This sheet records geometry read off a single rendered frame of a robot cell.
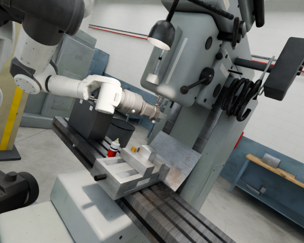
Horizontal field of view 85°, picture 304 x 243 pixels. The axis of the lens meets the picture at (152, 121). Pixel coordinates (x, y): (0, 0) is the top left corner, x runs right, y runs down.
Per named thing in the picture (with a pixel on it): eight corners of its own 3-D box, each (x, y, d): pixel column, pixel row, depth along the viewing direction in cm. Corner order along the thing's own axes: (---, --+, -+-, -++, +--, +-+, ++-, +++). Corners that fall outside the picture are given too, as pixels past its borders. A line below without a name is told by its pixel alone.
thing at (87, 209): (89, 271, 52) (103, 240, 50) (47, 196, 71) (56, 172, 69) (168, 213, 93) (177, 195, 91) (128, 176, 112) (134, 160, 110)
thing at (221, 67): (200, 105, 73) (228, 47, 69) (158, 88, 86) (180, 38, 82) (212, 112, 88) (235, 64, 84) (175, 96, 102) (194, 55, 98)
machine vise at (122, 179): (113, 201, 55) (125, 172, 53) (89, 174, 63) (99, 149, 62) (165, 180, 84) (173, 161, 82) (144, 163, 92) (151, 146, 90)
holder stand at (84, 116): (87, 140, 90) (99, 106, 87) (66, 122, 101) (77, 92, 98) (104, 140, 100) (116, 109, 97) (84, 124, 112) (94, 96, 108)
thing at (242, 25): (238, 23, 58) (243, 12, 57) (227, 22, 60) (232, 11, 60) (242, 41, 68) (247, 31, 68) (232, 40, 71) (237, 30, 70)
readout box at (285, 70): (288, 92, 64) (319, 38, 60) (262, 85, 69) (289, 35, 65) (284, 102, 80) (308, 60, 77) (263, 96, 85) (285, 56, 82)
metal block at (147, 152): (145, 164, 71) (151, 152, 70) (135, 156, 74) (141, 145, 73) (152, 163, 75) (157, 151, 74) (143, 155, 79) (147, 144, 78)
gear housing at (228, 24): (218, 2, 50) (234, -33, 48) (158, 1, 63) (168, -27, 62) (236, 52, 77) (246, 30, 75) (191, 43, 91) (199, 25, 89)
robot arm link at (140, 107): (163, 105, 66) (138, 95, 59) (154, 127, 67) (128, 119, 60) (149, 97, 76) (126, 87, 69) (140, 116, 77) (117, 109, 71)
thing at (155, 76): (153, 83, 60) (178, 25, 56) (145, 80, 62) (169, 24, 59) (159, 86, 63) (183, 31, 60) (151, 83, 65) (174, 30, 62)
